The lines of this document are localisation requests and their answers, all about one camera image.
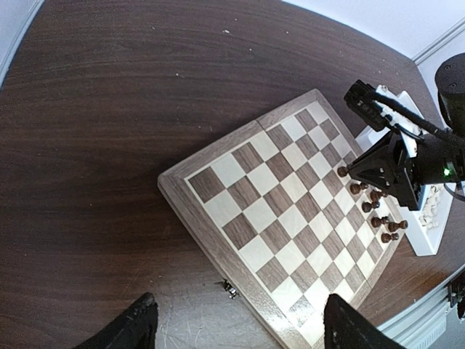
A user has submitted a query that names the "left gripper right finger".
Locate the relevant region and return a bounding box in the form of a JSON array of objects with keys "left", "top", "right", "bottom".
[{"left": 323, "top": 294, "right": 402, "bottom": 349}]

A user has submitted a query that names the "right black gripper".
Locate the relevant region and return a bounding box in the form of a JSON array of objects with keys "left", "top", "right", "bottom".
[{"left": 347, "top": 54, "right": 464, "bottom": 211}]

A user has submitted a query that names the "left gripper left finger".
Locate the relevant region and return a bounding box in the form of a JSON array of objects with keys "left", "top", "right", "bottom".
[{"left": 76, "top": 292, "right": 158, "bottom": 349}]

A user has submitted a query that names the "dark chess rook piece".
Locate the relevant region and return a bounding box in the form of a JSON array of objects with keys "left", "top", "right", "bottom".
[{"left": 387, "top": 220, "right": 408, "bottom": 233}]

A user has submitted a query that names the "dark chess pawn piece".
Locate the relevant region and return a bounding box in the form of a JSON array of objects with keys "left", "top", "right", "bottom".
[{"left": 381, "top": 233, "right": 400, "bottom": 244}]

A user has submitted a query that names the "white chess pieces pile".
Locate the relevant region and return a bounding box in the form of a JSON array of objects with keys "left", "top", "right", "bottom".
[{"left": 419, "top": 185, "right": 443, "bottom": 229}]

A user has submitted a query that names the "white divided plastic tray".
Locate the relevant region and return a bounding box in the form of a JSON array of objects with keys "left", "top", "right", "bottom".
[{"left": 356, "top": 85, "right": 453, "bottom": 257}]

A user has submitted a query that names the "wooden chessboard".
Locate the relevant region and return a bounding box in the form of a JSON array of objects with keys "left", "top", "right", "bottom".
[{"left": 158, "top": 89, "right": 402, "bottom": 348}]

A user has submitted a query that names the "aluminium frame rail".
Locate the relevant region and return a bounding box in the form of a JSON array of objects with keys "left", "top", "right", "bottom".
[{"left": 378, "top": 269, "right": 464, "bottom": 348}]

